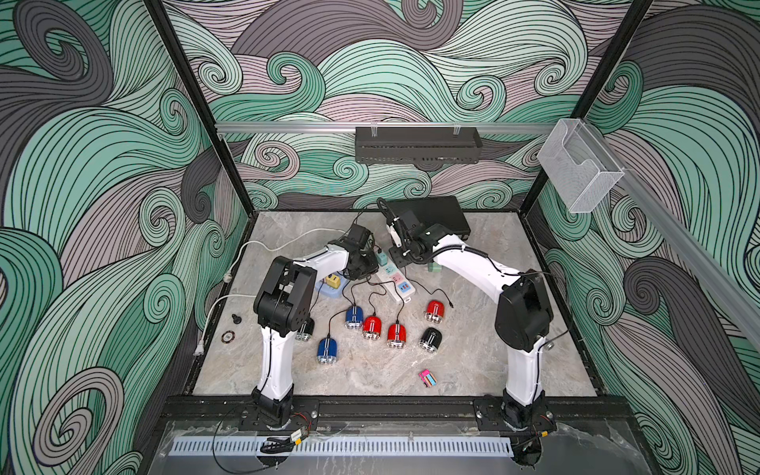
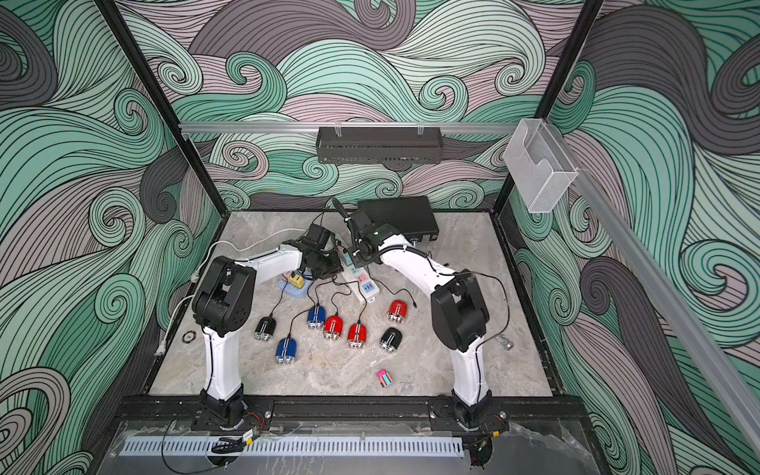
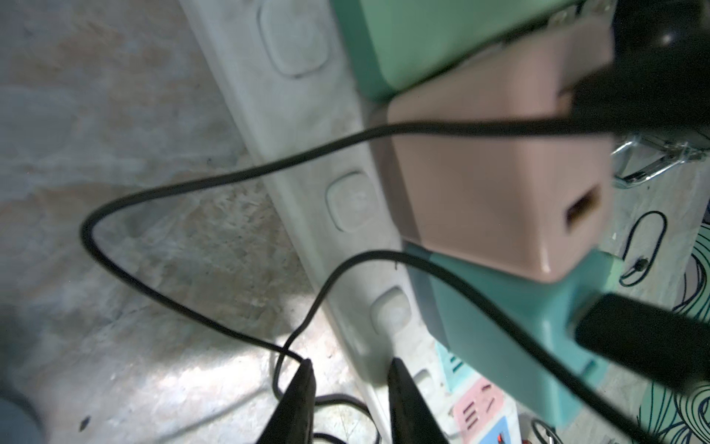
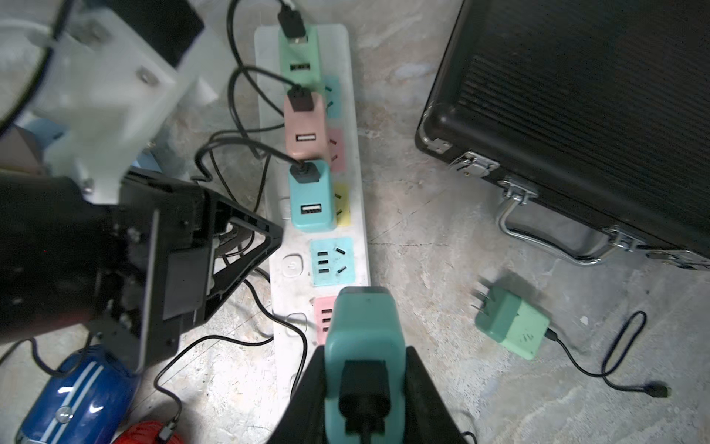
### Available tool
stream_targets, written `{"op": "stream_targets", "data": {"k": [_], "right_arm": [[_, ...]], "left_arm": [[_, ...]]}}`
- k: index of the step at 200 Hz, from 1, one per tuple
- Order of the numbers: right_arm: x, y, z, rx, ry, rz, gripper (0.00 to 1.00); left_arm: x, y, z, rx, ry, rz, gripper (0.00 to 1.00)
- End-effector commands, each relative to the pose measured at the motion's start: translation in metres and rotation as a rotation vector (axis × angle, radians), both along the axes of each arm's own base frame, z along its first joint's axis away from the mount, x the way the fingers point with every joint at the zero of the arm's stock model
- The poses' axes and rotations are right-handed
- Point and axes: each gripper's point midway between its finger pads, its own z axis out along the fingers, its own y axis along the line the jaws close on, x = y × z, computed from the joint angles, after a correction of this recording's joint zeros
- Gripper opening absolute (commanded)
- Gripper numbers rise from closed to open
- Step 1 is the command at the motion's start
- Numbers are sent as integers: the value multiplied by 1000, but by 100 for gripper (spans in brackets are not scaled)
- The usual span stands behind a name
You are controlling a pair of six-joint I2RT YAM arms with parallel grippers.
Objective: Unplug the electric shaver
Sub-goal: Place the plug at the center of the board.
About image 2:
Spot aluminium wall rail right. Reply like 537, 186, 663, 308
545, 127, 760, 458

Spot clear acrylic wall box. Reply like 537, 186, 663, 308
502, 119, 578, 214

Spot red shaver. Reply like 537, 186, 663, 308
388, 300, 408, 324
323, 315, 344, 340
348, 322, 367, 348

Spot blue shaver rear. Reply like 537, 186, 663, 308
307, 305, 327, 331

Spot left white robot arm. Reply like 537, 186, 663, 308
191, 225, 342, 429

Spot aluminium wall rail back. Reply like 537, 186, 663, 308
179, 121, 518, 136

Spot yellow charger adapter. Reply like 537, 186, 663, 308
286, 271, 305, 289

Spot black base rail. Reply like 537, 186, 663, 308
115, 396, 587, 433

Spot light blue socket cube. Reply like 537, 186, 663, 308
278, 277, 313, 299

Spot pink striped small box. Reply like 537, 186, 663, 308
376, 369, 393, 388

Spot blue shaver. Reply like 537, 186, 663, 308
307, 305, 327, 331
275, 336, 297, 364

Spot black wall shelf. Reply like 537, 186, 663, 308
316, 126, 445, 165

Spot white power strip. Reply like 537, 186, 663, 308
338, 249, 380, 304

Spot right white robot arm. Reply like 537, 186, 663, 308
332, 200, 492, 431

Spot blue shaver front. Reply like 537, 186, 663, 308
275, 336, 297, 364

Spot white slotted cable duct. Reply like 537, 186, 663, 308
118, 435, 464, 458

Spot white power cord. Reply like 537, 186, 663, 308
155, 226, 310, 357

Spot aluminium wall rail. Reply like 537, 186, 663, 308
179, 121, 518, 136
545, 127, 760, 458

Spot black briefcase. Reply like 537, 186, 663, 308
357, 196, 439, 243

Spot black shaver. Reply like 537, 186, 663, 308
379, 328, 403, 353
255, 316, 277, 342

